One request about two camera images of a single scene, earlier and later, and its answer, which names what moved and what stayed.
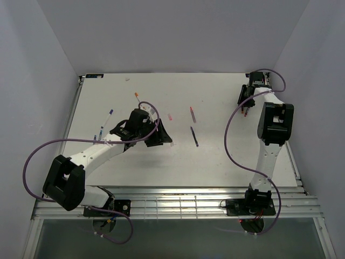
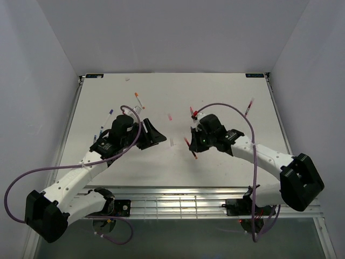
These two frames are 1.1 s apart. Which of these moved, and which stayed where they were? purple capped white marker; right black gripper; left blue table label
Moved: right black gripper
Stayed: purple capped white marker; left blue table label
